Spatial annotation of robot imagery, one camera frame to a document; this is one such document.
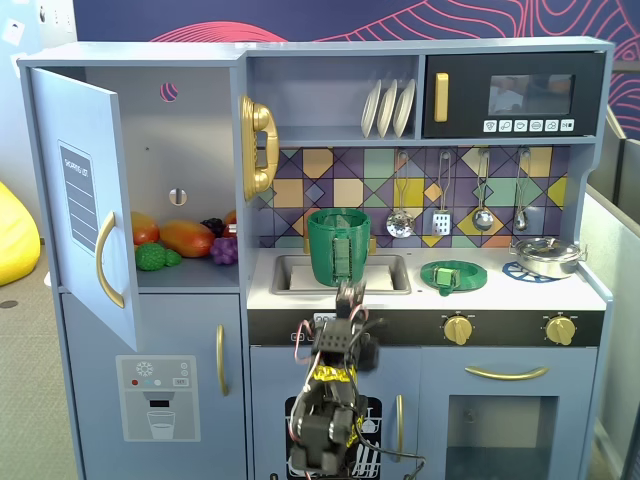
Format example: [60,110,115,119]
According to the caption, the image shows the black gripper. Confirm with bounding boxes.
[309,280,385,374]

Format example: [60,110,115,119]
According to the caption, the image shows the green round lid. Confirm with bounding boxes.
[419,259,488,298]

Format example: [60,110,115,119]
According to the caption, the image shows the steel pot with lid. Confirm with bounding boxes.
[508,235,588,280]

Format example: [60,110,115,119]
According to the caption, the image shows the grey sink basin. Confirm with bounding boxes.
[269,252,413,297]

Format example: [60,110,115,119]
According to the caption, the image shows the green ribbed container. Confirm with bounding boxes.
[306,207,373,289]

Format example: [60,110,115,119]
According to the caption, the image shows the steel skimmer spoon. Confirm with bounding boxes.
[385,149,416,239]

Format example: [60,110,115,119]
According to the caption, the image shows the gold stove knob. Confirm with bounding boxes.
[442,313,476,347]
[543,313,577,347]

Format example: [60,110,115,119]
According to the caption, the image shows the steel slotted spatula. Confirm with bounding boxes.
[431,149,453,236]

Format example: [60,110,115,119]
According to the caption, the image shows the purple toy grapes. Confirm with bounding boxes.
[209,235,239,267]

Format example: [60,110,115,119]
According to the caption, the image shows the steel ladle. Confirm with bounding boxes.
[471,147,495,233]

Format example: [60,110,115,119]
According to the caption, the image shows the large orange toy papaya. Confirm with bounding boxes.
[158,218,217,259]

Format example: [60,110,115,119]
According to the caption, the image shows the gold toy telephone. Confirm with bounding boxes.
[237,94,281,203]

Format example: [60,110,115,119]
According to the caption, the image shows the white toy plate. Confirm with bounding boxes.
[360,78,384,139]
[375,78,400,140]
[392,77,418,138]

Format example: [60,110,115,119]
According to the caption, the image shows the green toy lettuce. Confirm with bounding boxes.
[134,241,183,272]

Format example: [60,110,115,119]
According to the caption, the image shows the orange red toy mango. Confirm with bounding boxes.
[130,210,162,247]

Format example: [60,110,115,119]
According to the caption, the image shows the blue wooden toy kitchen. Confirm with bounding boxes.
[17,37,615,480]

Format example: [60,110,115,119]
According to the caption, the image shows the black toy microwave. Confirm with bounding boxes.
[421,50,607,140]

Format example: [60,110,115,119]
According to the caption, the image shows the grey desk divider panel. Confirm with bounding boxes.
[581,105,640,480]

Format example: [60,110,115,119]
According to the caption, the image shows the blue door with shopping list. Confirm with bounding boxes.
[29,67,141,354]

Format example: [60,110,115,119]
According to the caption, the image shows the yellow beanbag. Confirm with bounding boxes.
[0,180,42,288]

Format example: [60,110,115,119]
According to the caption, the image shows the gold dishwasher door handle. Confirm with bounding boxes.
[395,393,405,464]

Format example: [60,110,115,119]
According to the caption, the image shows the gold freezer door handle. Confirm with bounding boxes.
[215,323,231,398]

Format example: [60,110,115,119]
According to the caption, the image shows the black cable with plug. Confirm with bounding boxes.
[358,433,427,480]

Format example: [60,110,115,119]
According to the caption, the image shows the gold oven door handle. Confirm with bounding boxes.
[464,365,551,382]

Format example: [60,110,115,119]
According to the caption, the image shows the white paper on wall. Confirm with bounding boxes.
[1,18,26,45]

